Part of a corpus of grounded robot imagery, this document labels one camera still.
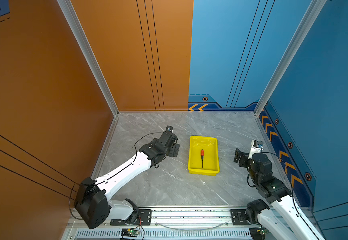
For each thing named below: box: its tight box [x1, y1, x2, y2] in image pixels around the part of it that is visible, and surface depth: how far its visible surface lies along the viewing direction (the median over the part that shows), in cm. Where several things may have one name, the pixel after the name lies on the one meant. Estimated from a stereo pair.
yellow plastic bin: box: [188, 136, 220, 176], surface depth 96 cm
